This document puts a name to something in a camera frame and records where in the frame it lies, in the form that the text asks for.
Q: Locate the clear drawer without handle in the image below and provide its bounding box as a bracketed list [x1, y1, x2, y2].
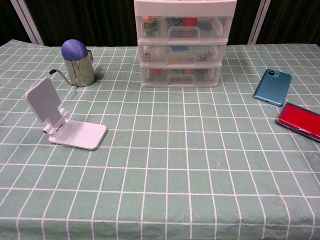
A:
[138, 43, 226, 64]

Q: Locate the white plastic drawer cabinet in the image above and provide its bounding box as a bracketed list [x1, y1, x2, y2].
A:
[133, 0, 237, 88]

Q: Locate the green checkered tablecloth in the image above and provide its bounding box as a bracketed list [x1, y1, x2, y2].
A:
[0, 39, 320, 240]

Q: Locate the steel gooseneck kettle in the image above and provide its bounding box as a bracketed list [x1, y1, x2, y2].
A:
[48, 48, 97, 88]

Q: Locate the green black cube toy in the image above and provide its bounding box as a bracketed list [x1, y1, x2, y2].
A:
[143, 19, 158, 34]

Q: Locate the blue ball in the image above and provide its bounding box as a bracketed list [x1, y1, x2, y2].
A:
[61, 38, 89, 61]

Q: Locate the white folding phone stand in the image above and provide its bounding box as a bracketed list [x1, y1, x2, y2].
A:
[25, 76, 108, 151]

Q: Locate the blue smartphone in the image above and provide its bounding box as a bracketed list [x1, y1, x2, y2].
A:
[252, 68, 293, 108]

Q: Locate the red ink pad case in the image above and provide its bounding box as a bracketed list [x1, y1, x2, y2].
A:
[275, 101, 320, 144]

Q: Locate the clear drawer with small handle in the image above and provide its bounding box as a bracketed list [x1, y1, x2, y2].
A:
[140, 66, 222, 87]

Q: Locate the metal chain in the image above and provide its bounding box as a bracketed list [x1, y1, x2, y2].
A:
[195, 51, 216, 61]

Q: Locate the clear drawer with large handle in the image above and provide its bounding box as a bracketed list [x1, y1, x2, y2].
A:
[136, 15, 231, 40]

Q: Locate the white frame post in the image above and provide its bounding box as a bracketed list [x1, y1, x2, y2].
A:
[247, 0, 268, 45]
[12, 0, 44, 46]

